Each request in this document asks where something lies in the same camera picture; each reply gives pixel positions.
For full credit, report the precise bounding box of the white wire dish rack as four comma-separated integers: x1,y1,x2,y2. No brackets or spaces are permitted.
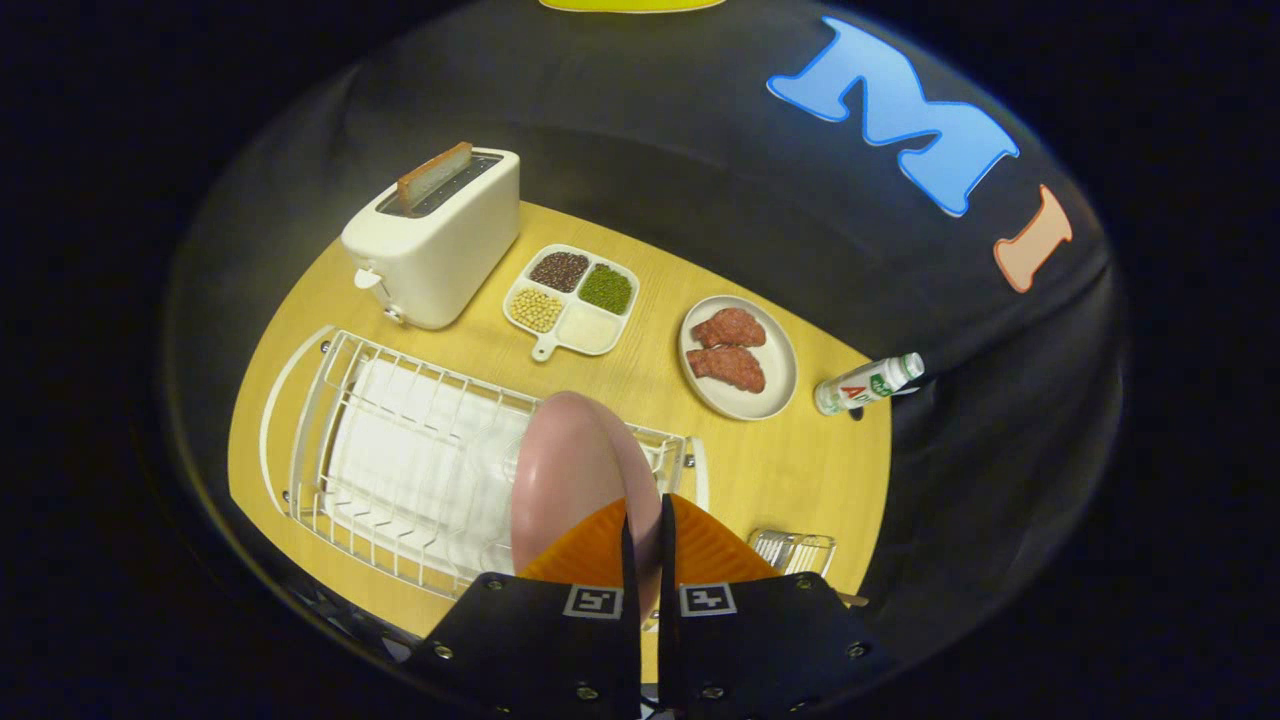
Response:
260,325,711,601

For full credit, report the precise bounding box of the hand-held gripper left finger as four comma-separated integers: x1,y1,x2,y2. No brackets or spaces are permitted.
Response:
405,495,641,720

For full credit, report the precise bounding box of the white toaster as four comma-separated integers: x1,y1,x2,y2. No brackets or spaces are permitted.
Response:
341,148,521,331

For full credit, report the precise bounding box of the red meat piece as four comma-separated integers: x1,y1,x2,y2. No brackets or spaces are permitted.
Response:
686,346,767,394
690,308,767,349

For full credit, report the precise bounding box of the white divided bean tray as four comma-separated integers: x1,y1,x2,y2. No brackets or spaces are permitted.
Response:
502,244,641,362

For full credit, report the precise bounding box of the toast slice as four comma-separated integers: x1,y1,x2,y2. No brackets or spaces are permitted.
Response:
397,141,474,213

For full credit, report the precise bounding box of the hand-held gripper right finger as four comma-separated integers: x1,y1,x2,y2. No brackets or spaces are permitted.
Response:
658,493,896,720

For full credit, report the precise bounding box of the pink plate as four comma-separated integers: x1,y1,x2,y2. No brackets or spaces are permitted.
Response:
511,391,664,621

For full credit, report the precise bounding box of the metal wire basket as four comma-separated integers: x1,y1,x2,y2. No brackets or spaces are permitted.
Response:
748,529,837,579

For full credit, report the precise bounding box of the white green-label drink bottle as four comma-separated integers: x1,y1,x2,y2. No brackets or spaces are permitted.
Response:
814,352,925,416

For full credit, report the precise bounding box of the beige round dish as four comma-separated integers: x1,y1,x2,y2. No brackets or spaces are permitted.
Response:
678,295,799,421

